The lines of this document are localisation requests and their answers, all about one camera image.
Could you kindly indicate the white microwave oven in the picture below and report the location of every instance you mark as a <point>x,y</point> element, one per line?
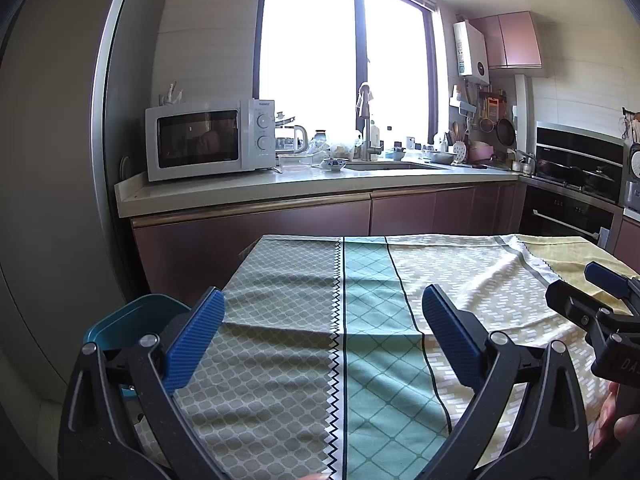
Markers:
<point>200,140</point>

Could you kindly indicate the white wall water heater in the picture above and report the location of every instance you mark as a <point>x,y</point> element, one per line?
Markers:
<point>471,52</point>

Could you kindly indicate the beige kitchen counter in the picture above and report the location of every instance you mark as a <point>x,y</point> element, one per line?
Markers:
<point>240,190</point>

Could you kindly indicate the blue patterned bowl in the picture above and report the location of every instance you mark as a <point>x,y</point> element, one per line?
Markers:
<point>335,163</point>

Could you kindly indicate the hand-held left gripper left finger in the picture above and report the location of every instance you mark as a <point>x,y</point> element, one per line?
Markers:
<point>195,342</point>

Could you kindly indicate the person's right hand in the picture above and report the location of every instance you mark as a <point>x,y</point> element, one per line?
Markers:
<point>605,422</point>

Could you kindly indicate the metal kitchen faucet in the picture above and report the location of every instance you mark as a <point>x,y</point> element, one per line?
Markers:
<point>366,127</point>

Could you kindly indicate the grey refrigerator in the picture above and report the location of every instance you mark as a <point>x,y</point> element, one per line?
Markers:
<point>50,160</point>

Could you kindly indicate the large dark-framed window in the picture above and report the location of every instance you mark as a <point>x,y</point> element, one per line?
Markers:
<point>310,50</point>

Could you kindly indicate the pink wall cabinet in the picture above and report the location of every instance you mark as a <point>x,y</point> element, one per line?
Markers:
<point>515,40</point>

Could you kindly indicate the brown base cabinets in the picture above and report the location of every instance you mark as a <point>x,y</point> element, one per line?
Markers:
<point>280,222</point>

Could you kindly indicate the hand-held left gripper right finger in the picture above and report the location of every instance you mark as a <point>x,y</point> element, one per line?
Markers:
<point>452,340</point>

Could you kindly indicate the black stove unit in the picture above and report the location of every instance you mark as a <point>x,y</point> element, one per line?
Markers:
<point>575,155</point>

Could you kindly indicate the black built-in oven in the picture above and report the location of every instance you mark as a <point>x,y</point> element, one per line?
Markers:
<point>560,217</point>

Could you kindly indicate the clear plastic bag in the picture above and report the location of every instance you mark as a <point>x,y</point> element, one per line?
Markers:
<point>337,142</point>

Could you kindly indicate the hanging frying pan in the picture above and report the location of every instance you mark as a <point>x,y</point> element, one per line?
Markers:
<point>505,131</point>

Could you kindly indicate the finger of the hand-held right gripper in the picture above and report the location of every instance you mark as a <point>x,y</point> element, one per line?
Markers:
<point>607,280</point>
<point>580,307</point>

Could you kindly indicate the kitchen sink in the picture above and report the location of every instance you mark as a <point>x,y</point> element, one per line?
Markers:
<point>390,165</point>

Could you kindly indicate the glass electric kettle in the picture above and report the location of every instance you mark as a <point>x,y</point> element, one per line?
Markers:
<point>292,140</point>

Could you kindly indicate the white soap bottle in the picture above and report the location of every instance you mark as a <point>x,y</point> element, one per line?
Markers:
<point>375,136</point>

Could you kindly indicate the clear glass container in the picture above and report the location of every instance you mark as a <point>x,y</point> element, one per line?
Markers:
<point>295,161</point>

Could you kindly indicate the teal plastic bin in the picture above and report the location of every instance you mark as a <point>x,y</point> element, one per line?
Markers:
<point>117,320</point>

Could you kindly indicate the patterned green yellow tablecloth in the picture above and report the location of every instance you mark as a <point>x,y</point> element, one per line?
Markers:
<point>300,310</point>

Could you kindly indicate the pink bowl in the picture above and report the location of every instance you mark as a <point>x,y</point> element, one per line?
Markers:
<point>481,151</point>

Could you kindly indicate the white kitchen scale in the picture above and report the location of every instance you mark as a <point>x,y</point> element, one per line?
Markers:
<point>634,165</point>

